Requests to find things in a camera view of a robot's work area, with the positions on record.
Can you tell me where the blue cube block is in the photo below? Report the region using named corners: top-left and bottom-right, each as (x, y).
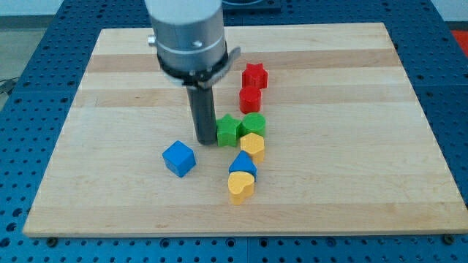
top-left (162, 140), bottom-right (196, 178)

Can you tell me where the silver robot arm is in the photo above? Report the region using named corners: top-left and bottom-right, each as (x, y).
top-left (145, 0), bottom-right (241, 89)

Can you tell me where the yellow heart block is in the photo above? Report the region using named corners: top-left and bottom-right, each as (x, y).
top-left (227, 171), bottom-right (255, 205)

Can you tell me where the green star block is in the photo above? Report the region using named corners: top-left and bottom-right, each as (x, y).
top-left (216, 114), bottom-right (241, 147)

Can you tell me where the green cylinder block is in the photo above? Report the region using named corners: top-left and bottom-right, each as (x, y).
top-left (241, 113), bottom-right (266, 136)

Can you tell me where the yellow hexagon block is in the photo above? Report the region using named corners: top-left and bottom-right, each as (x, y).
top-left (240, 133), bottom-right (265, 164)

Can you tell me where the blue triangle block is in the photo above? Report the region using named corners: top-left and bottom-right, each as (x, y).
top-left (228, 150), bottom-right (257, 180)

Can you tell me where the red cylinder block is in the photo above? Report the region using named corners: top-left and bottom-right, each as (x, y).
top-left (239, 86), bottom-right (262, 114)

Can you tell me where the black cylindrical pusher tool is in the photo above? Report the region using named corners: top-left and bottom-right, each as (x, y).
top-left (186, 86), bottom-right (216, 145)

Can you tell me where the red star block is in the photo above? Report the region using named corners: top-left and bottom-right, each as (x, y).
top-left (242, 63), bottom-right (268, 89)

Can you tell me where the wooden board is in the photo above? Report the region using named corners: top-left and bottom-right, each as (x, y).
top-left (23, 23), bottom-right (467, 237)

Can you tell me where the blue perforated metal table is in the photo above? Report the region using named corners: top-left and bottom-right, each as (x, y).
top-left (1, 0), bottom-right (467, 262)

